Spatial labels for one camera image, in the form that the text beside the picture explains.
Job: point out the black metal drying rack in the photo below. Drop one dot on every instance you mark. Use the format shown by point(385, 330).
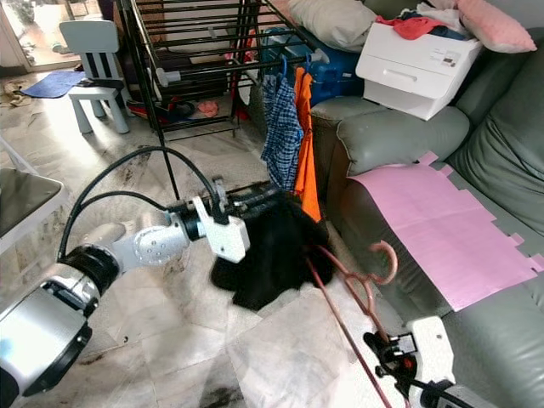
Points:
point(150, 102)

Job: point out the pink foam mat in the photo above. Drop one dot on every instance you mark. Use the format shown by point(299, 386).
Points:
point(450, 229)

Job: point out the white plastic drawer box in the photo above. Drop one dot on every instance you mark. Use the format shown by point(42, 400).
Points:
point(412, 76)

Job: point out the black garment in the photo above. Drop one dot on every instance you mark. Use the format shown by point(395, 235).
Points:
point(276, 263)

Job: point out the grey green leather sofa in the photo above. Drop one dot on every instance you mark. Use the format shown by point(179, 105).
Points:
point(399, 140)

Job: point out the blue floor mat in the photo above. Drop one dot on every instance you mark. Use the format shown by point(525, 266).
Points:
point(51, 84)

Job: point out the beige pillow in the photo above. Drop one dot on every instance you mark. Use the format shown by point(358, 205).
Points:
point(331, 21)

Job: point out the orange garment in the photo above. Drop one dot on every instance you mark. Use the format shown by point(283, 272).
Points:
point(306, 161)

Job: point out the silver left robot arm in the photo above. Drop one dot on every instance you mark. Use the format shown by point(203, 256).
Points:
point(51, 331)

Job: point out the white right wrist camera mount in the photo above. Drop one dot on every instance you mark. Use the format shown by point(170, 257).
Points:
point(433, 357)

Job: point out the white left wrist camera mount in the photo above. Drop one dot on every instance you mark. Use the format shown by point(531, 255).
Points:
point(225, 242)

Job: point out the blue bag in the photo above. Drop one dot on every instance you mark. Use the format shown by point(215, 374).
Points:
point(336, 76)

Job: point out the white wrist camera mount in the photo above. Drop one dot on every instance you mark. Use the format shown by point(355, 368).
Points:
point(433, 357)
point(225, 242)

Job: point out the blue plaid shirt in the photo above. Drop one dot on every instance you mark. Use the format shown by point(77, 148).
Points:
point(282, 127)

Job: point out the red cloth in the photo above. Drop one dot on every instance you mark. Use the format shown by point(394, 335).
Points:
point(412, 25)

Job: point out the pink plastic hanger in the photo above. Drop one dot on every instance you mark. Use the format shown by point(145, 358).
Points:
point(395, 265)

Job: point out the pale plastic child chair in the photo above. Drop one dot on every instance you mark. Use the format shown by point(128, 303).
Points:
point(89, 38)

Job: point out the pink pillow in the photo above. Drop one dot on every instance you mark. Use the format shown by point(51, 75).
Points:
point(497, 25)

